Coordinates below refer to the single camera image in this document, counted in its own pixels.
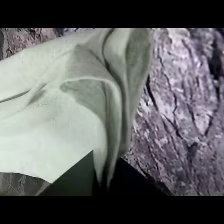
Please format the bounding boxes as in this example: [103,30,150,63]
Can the white garment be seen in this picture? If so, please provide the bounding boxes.
[0,28,154,191]

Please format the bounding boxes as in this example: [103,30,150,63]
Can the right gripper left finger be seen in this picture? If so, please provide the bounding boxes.
[38,150,100,197]

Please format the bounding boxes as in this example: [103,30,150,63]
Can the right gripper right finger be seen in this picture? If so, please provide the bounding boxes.
[107,156,174,197]

